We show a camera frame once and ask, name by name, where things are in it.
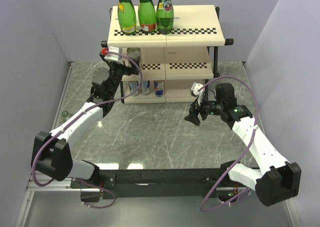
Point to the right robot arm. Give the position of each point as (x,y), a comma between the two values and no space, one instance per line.
(277,179)

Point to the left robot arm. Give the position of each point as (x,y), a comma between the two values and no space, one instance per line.
(51,154)

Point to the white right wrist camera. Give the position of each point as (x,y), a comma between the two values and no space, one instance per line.
(197,90)

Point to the clear glass bottle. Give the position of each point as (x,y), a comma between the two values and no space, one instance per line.
(64,113)
(135,54)

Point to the silver energy drink can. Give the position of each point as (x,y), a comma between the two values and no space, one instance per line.
(145,87)

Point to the clear glass bottle front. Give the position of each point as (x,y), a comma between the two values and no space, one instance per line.
(64,113)

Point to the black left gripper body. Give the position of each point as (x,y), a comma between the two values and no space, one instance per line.
(117,72)

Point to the green Perrier bottle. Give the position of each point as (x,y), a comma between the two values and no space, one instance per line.
(127,17)

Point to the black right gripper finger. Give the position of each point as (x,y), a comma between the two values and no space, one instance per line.
(194,105)
(192,117)

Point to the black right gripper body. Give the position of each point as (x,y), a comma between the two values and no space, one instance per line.
(211,107)

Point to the blue energy drink can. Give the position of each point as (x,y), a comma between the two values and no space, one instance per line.
(159,88)

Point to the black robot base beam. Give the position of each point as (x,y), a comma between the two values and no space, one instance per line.
(136,183)

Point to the beige three-tier shelf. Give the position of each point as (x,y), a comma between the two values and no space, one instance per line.
(188,54)

